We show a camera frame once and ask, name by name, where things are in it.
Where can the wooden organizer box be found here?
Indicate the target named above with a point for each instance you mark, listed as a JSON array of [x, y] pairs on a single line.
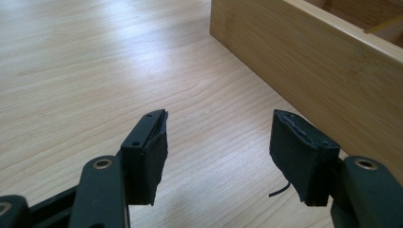
[[316, 63]]

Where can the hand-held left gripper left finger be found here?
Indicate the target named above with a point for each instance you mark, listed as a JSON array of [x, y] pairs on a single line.
[[144, 158]]

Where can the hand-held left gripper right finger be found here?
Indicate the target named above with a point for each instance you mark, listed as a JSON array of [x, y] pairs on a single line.
[[301, 158]]

